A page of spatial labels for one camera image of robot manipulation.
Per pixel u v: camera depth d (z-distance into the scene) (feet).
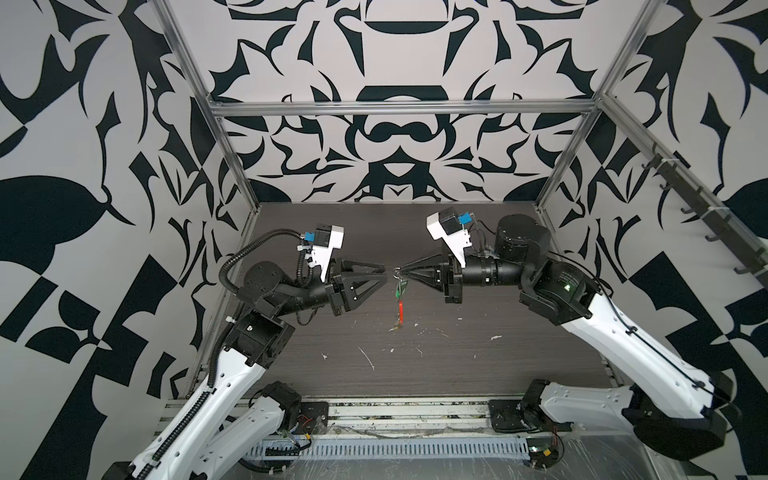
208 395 1.39
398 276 1.72
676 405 1.27
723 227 1.79
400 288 1.70
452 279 1.48
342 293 1.60
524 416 2.20
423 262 1.64
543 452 2.33
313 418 2.42
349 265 1.80
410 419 2.48
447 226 1.45
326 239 1.58
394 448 2.34
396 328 2.93
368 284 1.82
